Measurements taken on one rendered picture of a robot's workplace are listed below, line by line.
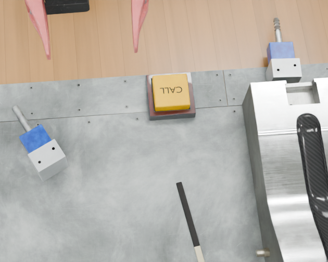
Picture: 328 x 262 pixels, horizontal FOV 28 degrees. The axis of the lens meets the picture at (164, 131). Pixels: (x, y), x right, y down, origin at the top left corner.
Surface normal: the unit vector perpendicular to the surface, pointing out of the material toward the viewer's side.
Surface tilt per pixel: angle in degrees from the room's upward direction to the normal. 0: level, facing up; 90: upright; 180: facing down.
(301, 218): 24
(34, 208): 0
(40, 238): 0
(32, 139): 0
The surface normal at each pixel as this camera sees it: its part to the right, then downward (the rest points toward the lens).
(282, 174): 0.04, -0.30
